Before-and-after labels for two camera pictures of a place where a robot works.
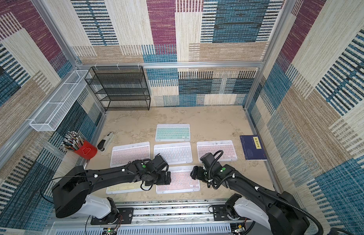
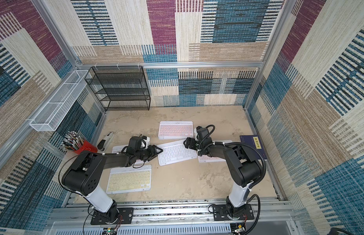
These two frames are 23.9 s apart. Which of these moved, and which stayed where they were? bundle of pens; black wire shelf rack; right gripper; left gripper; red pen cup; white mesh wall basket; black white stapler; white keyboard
Moved: left gripper; right gripper
Stayed: black white stapler; black wire shelf rack; white keyboard; white mesh wall basket; red pen cup; bundle of pens
